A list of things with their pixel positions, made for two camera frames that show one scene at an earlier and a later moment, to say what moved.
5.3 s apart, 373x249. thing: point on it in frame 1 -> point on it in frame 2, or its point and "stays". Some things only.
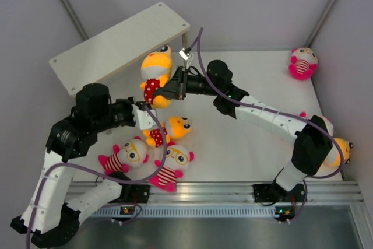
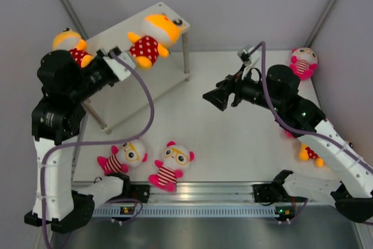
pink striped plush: (132, 154) stays
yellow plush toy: (176, 127) -> (157, 31)
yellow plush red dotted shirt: (155, 68) -> (66, 40)
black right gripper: (173, 90) -> (232, 84)
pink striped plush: (176, 159) stays
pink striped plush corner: (303, 63) stays
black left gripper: (130, 100) -> (98, 58)
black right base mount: (268, 193) stays
